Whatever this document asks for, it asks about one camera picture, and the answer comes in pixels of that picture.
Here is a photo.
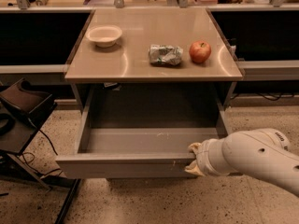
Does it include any small packet inside drawer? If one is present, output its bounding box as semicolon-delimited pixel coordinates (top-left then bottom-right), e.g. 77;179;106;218
103;82;120;89

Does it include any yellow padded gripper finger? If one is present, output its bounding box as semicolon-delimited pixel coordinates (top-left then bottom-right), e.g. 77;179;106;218
185;161;205;176
188;143;202;155

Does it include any black cable on floor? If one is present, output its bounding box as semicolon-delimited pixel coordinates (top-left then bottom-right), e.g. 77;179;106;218
19;128;66;176

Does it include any white paper bowl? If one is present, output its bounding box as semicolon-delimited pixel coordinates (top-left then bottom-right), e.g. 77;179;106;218
86;25;122;48

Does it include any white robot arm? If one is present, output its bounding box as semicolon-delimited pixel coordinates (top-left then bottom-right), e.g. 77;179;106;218
185;128;299;197

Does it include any crumpled silver chip bag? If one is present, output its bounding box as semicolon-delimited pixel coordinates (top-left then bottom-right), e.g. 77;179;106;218
149;44;183;66

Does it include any grey top drawer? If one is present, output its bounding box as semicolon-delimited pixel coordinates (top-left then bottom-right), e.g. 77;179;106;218
55;86;244;180

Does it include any grey drawer cabinet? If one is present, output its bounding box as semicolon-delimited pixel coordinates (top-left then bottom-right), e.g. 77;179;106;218
64;7;245;181

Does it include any red apple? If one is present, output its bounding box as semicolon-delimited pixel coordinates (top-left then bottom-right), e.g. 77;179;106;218
189;41;211;63

